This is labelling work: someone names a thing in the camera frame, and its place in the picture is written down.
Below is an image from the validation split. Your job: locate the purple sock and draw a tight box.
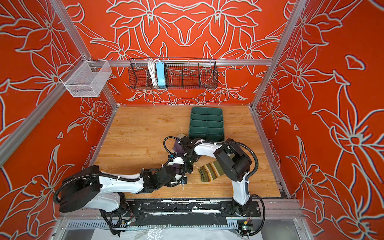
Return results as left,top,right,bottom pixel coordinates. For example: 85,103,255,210
173,134,188,156

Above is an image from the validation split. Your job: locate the green striped sock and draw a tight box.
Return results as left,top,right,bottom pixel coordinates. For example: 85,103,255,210
199,154,239,183

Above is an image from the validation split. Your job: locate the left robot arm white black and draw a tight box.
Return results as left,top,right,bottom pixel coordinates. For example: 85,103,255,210
53,136,195,215

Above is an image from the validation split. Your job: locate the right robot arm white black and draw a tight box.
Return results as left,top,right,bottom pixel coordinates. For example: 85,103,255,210
173,136,259,215

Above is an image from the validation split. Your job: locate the green divided plastic tray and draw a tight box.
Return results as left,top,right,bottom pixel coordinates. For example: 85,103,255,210
189,107,225,142

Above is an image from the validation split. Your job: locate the light blue box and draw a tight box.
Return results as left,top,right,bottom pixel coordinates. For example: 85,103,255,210
156,62,166,88

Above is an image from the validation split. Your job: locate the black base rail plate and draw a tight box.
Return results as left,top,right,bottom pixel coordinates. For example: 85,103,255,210
127,199,263,229

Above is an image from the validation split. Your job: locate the black wire wall basket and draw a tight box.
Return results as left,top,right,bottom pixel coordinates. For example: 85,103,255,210
128,57,219,90

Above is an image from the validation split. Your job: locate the white cable bundle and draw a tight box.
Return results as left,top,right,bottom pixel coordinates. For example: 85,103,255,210
146,59,157,87

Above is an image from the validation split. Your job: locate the white slotted cable duct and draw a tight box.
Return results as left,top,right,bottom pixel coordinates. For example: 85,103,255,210
66,220,239,231

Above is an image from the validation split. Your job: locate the clear mesh wall basket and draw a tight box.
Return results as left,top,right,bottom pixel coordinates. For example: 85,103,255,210
59,56,112,98

